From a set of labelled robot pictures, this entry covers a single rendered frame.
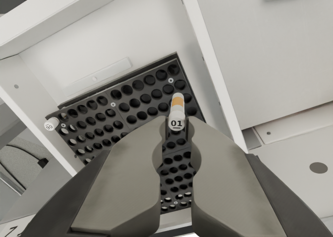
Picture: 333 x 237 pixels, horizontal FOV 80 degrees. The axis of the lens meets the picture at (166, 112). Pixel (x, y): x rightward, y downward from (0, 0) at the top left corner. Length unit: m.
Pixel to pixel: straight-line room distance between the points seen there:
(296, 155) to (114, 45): 0.33
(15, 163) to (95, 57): 1.72
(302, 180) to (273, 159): 0.06
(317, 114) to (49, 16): 0.45
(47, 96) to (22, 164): 1.61
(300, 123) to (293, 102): 0.05
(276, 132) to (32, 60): 0.43
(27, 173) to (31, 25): 1.81
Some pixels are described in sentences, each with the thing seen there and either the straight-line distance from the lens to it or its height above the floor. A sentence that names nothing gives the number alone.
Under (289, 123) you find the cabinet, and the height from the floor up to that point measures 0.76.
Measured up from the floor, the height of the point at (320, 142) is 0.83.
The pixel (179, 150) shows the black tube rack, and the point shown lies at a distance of 0.27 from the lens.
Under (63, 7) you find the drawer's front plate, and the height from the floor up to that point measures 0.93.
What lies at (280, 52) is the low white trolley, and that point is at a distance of 0.39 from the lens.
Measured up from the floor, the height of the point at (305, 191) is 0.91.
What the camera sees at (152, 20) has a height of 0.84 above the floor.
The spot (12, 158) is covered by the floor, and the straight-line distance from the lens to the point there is 1.94.
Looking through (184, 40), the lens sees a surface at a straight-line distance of 0.27.
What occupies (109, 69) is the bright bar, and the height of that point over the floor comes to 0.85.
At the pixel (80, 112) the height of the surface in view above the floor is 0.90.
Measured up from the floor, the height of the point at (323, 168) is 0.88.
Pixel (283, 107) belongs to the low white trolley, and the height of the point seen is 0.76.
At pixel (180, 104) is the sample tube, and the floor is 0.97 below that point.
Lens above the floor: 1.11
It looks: 61 degrees down
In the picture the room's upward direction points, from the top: 175 degrees counter-clockwise
